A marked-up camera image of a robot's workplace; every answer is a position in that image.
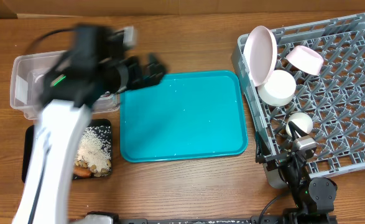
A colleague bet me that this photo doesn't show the white plastic cup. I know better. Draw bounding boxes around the white plastic cup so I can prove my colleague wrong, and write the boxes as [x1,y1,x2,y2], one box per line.
[287,112,313,134]

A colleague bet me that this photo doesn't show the white bowl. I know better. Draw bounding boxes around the white bowl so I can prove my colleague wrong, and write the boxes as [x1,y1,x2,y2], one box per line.
[257,70,297,106]

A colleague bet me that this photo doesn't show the pink bowl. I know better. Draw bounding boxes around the pink bowl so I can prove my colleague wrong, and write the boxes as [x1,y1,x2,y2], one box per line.
[285,45,324,76]

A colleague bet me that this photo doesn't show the white plate with food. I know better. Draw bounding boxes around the white plate with food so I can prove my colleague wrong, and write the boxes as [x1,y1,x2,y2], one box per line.
[243,26,277,86]

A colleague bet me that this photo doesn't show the orange carrot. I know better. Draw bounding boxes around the orange carrot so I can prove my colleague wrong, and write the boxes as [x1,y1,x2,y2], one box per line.
[73,166,91,178]

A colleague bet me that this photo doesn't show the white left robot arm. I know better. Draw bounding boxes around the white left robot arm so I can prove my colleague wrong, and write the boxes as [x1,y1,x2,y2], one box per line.
[13,24,167,223]

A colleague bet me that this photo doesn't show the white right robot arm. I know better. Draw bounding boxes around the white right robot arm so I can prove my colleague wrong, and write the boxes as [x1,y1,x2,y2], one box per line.
[251,122,338,224]

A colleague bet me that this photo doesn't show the grey dishwasher rack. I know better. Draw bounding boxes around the grey dishwasher rack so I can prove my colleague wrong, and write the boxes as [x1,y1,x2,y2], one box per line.
[231,13,365,177]

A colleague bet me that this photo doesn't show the teal plastic tray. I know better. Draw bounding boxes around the teal plastic tray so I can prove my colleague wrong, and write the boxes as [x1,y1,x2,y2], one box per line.
[119,70,249,163]

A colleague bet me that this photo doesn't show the black tray bin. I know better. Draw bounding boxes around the black tray bin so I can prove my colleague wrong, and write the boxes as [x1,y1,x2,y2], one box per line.
[21,118,113,183]

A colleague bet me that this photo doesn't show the spilled rice and peanut pile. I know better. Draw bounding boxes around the spilled rice and peanut pile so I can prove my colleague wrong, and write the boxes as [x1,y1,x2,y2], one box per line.
[73,126,113,178]

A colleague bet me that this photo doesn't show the clear plastic bin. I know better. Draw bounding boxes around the clear plastic bin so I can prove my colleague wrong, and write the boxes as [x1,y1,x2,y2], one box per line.
[9,51,122,121]

